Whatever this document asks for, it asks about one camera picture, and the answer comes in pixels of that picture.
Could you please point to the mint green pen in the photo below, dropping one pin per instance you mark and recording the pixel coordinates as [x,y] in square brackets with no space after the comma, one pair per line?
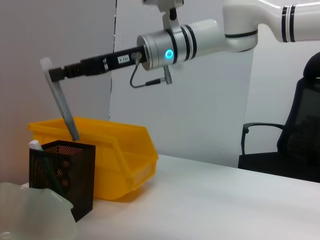
[36,145]

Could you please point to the yellow plastic bin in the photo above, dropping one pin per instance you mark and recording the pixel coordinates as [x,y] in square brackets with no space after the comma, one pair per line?
[115,155]

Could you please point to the black office chair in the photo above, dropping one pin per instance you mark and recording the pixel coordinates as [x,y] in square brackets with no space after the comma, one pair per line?
[300,142]

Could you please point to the grey marker pen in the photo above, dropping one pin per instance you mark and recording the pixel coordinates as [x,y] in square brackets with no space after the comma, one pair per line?
[62,105]

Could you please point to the green glass fruit bowl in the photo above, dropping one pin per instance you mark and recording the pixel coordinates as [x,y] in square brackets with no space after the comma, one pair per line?
[32,215]

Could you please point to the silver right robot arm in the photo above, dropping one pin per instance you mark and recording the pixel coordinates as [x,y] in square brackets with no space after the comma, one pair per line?
[200,40]

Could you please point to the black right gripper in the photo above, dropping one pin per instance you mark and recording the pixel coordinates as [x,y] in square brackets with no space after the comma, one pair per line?
[112,62]

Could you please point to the black mesh pen holder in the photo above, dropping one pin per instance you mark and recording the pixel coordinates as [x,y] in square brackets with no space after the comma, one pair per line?
[80,180]

